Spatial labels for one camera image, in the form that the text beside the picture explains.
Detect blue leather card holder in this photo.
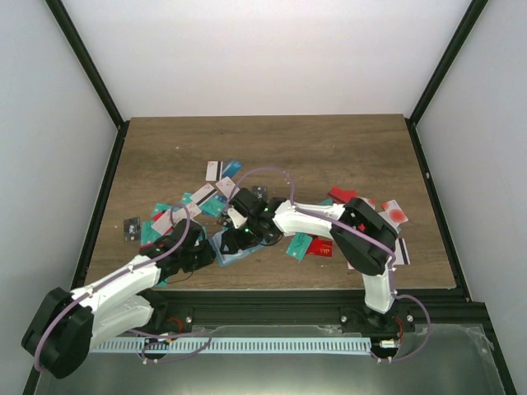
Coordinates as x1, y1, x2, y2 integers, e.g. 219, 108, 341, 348
208, 230, 263, 267

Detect white striped card right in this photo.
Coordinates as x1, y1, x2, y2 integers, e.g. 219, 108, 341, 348
394, 238, 411, 266

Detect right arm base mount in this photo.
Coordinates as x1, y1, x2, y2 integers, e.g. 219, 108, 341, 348
338, 303, 415, 336

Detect red gold VIP card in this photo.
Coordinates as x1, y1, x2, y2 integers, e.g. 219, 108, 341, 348
306, 238, 333, 258

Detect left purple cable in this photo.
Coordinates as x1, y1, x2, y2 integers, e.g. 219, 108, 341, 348
32, 203, 213, 371

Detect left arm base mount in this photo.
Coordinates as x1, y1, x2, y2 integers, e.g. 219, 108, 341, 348
133, 304, 194, 335

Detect light blue slotted cable duct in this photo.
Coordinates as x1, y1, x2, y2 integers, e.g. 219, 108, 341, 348
91, 337, 371, 356

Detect blue card top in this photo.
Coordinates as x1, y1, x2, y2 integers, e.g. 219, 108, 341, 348
222, 159, 243, 179

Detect white floral card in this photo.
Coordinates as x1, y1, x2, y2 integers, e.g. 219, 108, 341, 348
216, 176, 239, 199

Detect white card red circles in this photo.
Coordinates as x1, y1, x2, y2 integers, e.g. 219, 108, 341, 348
381, 199, 408, 225

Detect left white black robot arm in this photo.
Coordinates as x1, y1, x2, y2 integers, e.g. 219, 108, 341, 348
21, 220, 216, 379

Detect white card with black stripe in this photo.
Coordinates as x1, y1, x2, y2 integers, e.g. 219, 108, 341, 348
205, 160, 223, 182

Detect black VIP card left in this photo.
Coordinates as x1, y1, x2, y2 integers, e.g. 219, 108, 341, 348
124, 216, 141, 242

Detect black vip card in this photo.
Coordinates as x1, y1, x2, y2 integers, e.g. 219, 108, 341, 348
124, 216, 141, 242
250, 185, 268, 201

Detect teal VIP card centre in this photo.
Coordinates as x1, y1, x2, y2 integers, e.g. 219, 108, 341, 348
286, 233, 313, 261

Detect black VIP card upper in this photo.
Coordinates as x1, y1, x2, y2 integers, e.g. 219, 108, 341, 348
250, 185, 268, 201

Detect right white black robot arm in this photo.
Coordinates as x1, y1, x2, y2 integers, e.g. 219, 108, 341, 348
212, 188, 398, 332

